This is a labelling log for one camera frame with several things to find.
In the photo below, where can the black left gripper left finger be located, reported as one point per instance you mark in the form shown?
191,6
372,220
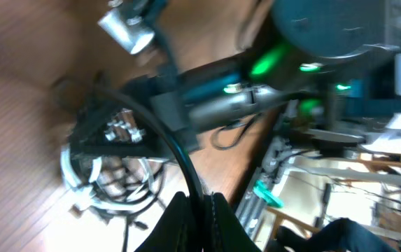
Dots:
176,230

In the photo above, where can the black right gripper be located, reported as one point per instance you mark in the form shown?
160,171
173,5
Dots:
104,128

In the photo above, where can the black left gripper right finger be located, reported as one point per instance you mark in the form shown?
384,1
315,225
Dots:
222,231

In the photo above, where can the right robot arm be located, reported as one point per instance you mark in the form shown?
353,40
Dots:
334,57

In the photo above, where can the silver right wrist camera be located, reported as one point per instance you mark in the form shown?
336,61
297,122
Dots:
132,34

